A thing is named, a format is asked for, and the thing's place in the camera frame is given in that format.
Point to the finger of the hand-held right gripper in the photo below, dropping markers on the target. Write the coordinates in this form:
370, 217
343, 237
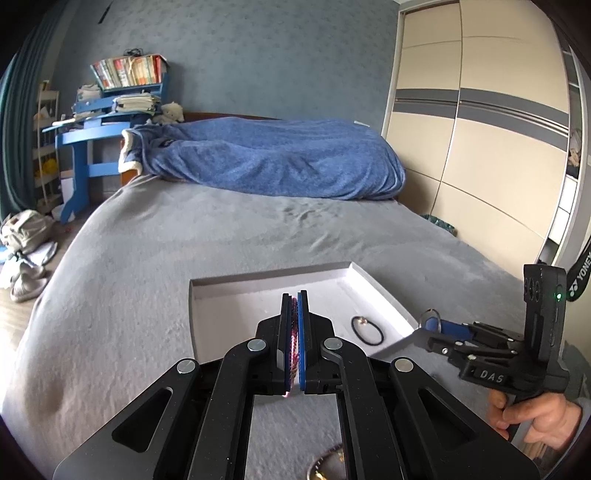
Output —
455, 328
443, 345

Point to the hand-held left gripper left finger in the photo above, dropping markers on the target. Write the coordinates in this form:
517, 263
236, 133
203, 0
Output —
286, 341

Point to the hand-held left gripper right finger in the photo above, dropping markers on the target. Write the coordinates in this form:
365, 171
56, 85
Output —
303, 341

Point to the grey cardboard box tray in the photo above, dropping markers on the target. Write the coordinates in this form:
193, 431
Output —
231, 314

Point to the person's right forearm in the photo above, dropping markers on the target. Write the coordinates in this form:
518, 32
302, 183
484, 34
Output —
577, 427

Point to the person's right hand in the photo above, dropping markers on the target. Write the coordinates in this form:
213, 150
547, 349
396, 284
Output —
551, 420

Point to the beige sliding wardrobe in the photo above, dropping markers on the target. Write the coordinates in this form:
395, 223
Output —
461, 184

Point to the blue blanket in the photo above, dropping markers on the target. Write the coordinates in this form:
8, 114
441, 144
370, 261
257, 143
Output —
277, 157

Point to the white plush toy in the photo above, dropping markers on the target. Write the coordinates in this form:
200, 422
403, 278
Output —
170, 112

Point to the blue wooden desk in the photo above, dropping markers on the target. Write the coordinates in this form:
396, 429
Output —
81, 175

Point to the white box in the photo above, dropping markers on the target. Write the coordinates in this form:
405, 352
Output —
68, 191

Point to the stack of papers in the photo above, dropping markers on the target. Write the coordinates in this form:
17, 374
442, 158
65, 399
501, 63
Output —
136, 102

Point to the beige backpack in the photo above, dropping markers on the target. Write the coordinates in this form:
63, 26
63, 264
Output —
23, 230

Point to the yellow object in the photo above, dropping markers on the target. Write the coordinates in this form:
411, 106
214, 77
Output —
48, 168

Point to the row of books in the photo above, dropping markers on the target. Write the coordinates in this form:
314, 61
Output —
124, 71

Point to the white pile of papers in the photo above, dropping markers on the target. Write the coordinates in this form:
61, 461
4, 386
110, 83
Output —
87, 93

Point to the teal curtain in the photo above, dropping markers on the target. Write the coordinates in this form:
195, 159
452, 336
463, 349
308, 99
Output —
21, 115

